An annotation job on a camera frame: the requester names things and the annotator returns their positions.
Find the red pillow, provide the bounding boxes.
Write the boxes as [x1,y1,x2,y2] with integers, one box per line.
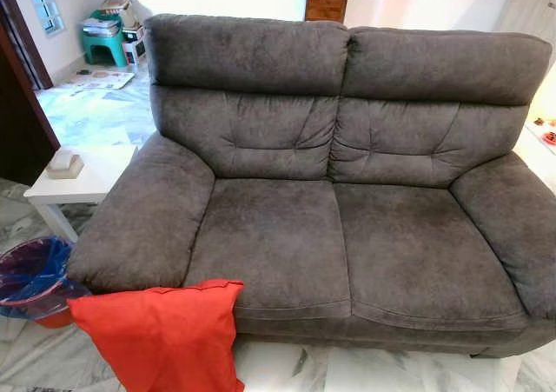
[68,279,246,392]

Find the grey fabric sofa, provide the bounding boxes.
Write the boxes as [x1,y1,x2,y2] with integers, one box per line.
[66,13,556,358]

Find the printed floor mat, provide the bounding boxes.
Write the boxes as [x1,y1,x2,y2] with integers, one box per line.
[56,69,136,91]

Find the white low table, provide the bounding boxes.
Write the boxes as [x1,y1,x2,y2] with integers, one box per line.
[513,118,556,193]

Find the white cabinet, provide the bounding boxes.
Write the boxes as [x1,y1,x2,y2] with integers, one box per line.
[495,0,556,71]

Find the brown wooden cabinet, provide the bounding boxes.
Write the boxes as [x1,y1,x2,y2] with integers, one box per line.
[303,0,350,23]

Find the stack of small boxes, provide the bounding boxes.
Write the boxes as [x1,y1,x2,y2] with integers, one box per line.
[100,0,147,65]

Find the white side table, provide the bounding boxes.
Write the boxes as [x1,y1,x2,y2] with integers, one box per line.
[23,144,138,243]

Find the green plastic stool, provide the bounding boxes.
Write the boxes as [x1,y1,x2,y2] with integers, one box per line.
[83,11,129,68]

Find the stack of papers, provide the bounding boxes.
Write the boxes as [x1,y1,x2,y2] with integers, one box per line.
[84,17,121,38]

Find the beige tissue box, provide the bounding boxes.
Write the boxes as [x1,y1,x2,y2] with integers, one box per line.
[46,149,85,180]

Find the red bin with blue bag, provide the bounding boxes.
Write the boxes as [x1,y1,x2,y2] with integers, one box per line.
[0,236,88,329]

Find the dark wooden door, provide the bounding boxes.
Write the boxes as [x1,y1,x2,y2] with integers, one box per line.
[0,0,62,187]

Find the louvred glass window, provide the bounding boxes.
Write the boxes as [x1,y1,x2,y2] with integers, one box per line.
[22,0,64,35]

